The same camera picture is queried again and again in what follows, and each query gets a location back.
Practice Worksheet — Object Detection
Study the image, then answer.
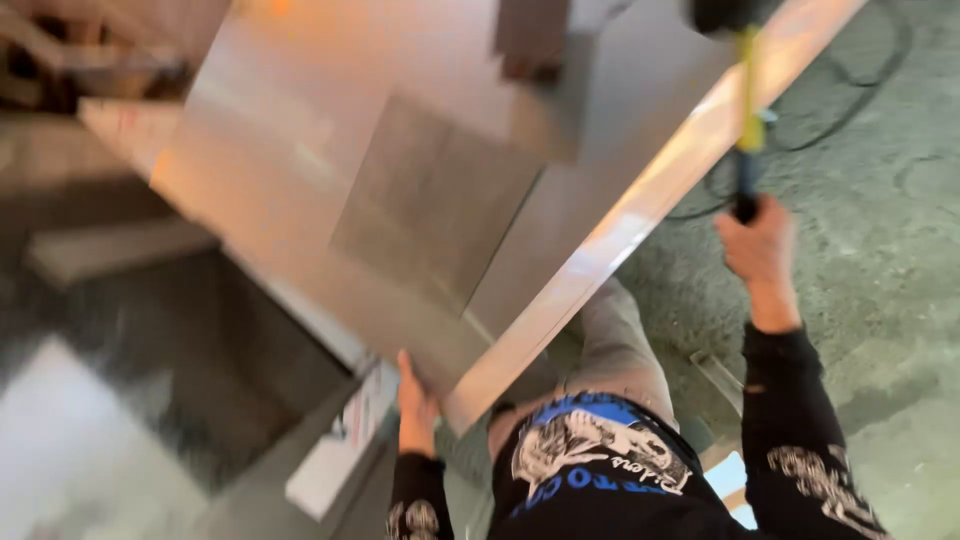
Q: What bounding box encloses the person's left hand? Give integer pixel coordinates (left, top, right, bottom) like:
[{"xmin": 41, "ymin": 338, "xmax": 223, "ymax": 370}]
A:
[{"xmin": 396, "ymin": 348, "xmax": 442, "ymax": 458}]

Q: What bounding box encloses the person's right hand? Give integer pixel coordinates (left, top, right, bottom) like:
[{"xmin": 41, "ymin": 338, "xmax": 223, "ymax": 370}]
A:
[{"xmin": 713, "ymin": 194, "xmax": 798, "ymax": 287}]

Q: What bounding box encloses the yellow-handled black rubber mallet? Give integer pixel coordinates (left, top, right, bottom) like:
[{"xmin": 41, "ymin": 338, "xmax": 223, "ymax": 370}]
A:
[{"xmin": 686, "ymin": 0, "xmax": 781, "ymax": 226}]

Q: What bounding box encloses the large sheet metal panel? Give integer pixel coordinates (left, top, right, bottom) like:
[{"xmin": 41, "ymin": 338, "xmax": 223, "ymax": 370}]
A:
[{"xmin": 77, "ymin": 0, "xmax": 871, "ymax": 438}]

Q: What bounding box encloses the grey metal workbench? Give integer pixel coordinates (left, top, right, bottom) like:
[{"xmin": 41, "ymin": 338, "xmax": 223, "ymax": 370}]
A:
[{"xmin": 22, "ymin": 217, "xmax": 406, "ymax": 540}]

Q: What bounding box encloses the black cable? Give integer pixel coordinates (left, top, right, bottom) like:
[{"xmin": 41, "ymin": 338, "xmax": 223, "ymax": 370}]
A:
[{"xmin": 663, "ymin": 0, "xmax": 918, "ymax": 223}]

